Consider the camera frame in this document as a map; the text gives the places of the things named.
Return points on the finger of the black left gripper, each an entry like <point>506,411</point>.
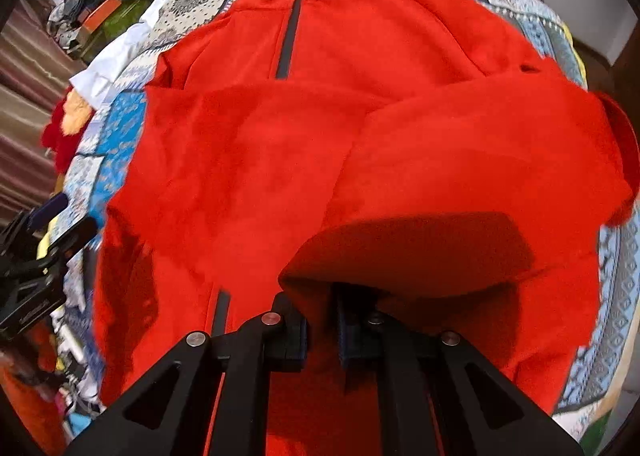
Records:
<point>18,238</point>
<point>30,290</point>

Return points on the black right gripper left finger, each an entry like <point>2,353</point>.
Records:
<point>208,395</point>

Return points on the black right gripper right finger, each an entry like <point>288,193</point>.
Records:
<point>437,395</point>

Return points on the red zip jacket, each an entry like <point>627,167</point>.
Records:
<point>420,147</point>

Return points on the red and orange plush toy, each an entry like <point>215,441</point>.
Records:
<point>62,135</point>

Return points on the white cloth on bed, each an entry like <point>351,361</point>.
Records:
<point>96,81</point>

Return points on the pile of clutter with boxes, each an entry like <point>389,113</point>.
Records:
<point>83,28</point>

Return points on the blue patchwork bed cover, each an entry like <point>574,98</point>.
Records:
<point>603,383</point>

